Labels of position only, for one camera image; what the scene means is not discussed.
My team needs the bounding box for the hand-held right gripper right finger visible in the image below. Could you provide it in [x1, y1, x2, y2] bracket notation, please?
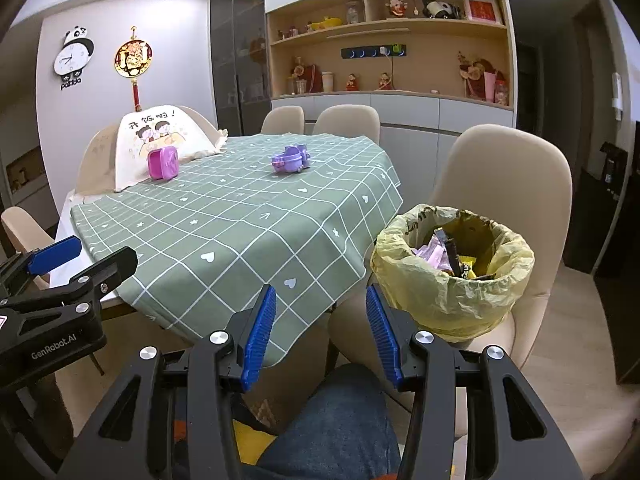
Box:
[365, 284, 586, 480]

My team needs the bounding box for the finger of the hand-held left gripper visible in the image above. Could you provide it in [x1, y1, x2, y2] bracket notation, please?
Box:
[0, 236, 84, 301]
[0, 246, 139, 318]

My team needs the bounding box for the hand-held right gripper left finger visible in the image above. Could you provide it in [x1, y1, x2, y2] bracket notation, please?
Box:
[60, 284, 277, 480]

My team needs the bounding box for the bin with yellow plastic bag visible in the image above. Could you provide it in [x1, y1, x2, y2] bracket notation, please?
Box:
[370, 203, 536, 343]

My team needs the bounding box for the pink purple snack wrapper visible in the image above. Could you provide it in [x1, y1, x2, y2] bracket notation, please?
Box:
[410, 242, 453, 274]

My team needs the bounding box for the pink plastic box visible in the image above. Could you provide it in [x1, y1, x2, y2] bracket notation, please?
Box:
[147, 146, 181, 181]

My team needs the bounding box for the beige dining chair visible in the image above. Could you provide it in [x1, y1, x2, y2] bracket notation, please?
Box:
[0, 206, 57, 291]
[75, 125, 121, 196]
[327, 124, 573, 461]
[261, 106, 306, 136]
[314, 105, 381, 147]

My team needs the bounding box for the person's blue jeans leg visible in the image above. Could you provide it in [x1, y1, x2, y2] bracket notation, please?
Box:
[255, 364, 402, 480]

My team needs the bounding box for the yellow cloth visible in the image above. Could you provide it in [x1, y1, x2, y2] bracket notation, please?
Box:
[232, 420, 279, 464]

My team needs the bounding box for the green checked tablecloth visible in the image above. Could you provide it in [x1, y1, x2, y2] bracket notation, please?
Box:
[70, 132, 405, 367]

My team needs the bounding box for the red gold hanging ornament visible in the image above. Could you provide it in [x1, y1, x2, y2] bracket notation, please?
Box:
[114, 26, 151, 113]

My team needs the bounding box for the white lower cabinet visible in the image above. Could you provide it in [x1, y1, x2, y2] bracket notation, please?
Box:
[270, 91, 516, 141]

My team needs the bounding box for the dark glass cabinet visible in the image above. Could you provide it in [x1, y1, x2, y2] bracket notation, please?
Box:
[210, 0, 273, 136]

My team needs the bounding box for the black appliance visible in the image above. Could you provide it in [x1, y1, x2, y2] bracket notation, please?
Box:
[580, 140, 640, 281]

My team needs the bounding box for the black power strip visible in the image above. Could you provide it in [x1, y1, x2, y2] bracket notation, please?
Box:
[341, 46, 407, 60]

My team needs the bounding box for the panda plush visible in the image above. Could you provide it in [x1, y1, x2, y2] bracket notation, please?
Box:
[422, 0, 464, 20]

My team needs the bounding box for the panda wall clock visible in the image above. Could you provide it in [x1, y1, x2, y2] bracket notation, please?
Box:
[54, 26, 96, 92]

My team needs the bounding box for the wooden wall shelf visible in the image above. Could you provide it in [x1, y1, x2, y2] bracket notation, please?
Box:
[265, 0, 516, 111]

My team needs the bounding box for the white wall intercom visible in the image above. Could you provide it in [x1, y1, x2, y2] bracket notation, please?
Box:
[612, 72, 625, 122]

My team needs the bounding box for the red picture frame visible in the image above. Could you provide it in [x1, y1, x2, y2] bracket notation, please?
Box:
[462, 0, 503, 25]

